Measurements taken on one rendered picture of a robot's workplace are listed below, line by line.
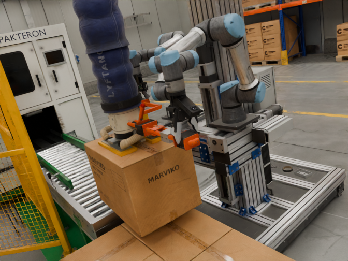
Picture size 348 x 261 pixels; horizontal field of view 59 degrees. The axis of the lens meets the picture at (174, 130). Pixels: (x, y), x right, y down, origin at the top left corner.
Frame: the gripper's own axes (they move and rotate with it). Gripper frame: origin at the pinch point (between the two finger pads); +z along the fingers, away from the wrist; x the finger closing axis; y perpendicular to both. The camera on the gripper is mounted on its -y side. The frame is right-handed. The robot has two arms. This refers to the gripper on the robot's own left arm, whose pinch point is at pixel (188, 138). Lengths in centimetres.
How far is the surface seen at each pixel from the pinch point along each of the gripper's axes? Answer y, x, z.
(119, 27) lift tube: 50, -5, -49
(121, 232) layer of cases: 64, 20, 66
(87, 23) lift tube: 54, 9, -54
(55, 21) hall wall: 989, -224, -145
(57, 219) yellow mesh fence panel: 152, 44, 84
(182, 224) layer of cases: 40, -9, 66
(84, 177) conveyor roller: 165, 10, 65
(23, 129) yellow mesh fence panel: 152, 45, 4
